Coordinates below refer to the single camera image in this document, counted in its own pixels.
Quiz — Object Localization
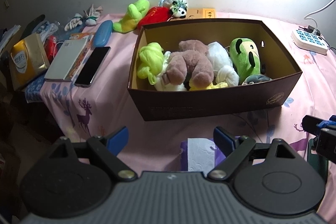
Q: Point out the lime green plush toy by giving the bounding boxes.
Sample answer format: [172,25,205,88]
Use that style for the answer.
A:
[112,0,150,34]

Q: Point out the white cable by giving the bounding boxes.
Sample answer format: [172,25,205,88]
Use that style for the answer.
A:
[304,0,336,20]

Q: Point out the black smartphone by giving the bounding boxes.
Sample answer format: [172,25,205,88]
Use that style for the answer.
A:
[74,47,111,88]

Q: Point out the dark curved object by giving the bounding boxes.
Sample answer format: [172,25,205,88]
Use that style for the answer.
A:
[21,14,46,38]

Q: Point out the gold paper bag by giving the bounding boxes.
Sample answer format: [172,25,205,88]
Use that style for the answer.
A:
[9,33,50,91]

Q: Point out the white fluffy plush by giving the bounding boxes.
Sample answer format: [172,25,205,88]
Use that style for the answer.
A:
[206,41,234,71]

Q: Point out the blue glasses case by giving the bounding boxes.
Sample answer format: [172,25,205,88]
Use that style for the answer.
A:
[94,21,113,49]

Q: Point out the purple tissue pack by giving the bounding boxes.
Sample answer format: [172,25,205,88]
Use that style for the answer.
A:
[180,136,237,172]

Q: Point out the white soft cloth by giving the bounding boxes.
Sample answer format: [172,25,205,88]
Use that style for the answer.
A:
[154,70,187,92]

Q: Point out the yellow soft cloth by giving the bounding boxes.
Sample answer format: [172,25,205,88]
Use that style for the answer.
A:
[189,81,228,91]

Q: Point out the orange booklet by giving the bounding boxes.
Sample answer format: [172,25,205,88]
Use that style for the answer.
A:
[69,33,95,80]

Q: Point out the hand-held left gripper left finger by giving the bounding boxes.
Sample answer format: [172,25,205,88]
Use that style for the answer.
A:
[34,126,138,182]

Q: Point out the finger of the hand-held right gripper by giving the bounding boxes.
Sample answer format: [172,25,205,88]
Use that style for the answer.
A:
[301,114,320,136]
[316,115,336,131]

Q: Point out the clear plastic wrap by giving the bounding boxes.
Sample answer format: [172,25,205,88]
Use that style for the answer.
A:
[39,20,59,37]

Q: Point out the red plastic bag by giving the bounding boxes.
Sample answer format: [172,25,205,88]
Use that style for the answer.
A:
[43,35,59,61]

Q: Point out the white gloves bundle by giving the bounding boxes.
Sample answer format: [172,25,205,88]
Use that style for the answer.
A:
[64,4,103,31]

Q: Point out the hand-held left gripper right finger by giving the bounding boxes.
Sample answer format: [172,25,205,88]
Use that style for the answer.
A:
[207,126,305,182]

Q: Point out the blue patterned cloth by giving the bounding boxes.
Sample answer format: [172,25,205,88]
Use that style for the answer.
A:
[25,73,50,104]

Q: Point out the red plush toy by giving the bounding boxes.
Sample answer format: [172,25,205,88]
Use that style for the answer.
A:
[137,6,172,30]

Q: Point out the white power strip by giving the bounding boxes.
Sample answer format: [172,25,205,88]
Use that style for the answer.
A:
[291,28,328,55]

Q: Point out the yellow flat box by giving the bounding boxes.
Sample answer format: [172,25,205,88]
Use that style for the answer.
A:
[184,7,216,19]

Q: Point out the dark green stand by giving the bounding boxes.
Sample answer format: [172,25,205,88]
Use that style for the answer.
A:
[307,137,328,182]

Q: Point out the pink printed bedsheet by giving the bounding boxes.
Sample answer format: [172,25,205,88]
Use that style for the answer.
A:
[39,11,336,214]

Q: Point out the green mesh bath sponge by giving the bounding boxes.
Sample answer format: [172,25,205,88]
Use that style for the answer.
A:
[138,42,166,85]

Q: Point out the black power adapter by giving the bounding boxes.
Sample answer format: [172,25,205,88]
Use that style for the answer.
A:
[306,25,322,36]

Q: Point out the stack of papers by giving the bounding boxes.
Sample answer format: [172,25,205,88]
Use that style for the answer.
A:
[0,25,21,56]

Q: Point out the panda plush with white hair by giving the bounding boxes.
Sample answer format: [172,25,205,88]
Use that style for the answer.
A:
[161,0,189,18]

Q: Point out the black cables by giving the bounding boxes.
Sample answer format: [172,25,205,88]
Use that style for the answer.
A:
[325,39,336,54]

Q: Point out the brown teddy bear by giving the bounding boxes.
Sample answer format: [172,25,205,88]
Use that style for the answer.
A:
[161,40,214,86]

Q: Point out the green frog plush toy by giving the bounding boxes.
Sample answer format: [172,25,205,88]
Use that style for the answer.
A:
[230,38,266,85]

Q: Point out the white power bank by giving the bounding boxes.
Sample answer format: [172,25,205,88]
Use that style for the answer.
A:
[44,38,89,82]

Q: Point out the brown cardboard box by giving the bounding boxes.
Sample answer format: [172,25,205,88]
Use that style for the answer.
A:
[127,18,303,122]

